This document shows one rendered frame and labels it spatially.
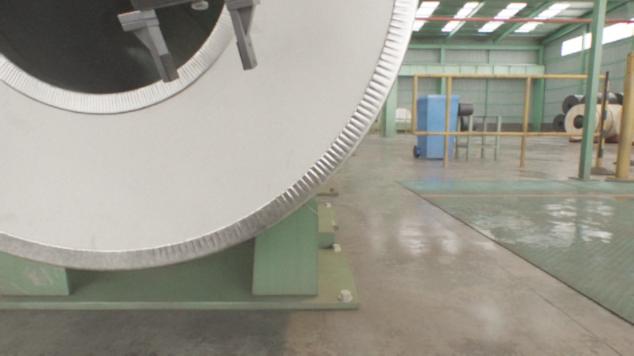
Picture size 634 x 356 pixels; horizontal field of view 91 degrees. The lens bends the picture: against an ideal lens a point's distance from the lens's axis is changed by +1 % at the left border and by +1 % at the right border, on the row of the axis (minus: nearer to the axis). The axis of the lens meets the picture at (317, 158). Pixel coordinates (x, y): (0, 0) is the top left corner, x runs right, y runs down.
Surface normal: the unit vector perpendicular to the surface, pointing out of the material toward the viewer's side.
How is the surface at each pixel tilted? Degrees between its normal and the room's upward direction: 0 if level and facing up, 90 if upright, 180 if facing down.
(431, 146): 93
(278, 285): 90
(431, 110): 93
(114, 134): 90
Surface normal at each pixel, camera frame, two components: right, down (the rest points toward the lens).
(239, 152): 0.01, 0.10
